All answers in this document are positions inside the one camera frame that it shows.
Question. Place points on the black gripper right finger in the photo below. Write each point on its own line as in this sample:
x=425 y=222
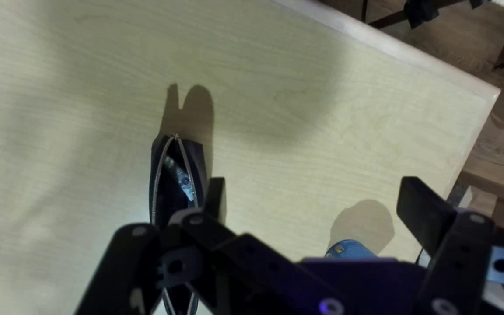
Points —
x=455 y=255

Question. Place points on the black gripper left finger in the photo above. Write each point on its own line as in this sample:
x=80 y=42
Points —
x=140 y=262

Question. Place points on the dark blue dotted bag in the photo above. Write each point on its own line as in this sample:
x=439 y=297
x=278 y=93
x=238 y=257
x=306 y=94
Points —
x=173 y=175

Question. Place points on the blue yogurt cup foil lid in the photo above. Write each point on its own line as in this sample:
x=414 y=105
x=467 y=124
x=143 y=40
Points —
x=350 y=248

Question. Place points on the dark stand leg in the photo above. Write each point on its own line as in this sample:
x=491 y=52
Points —
x=414 y=10

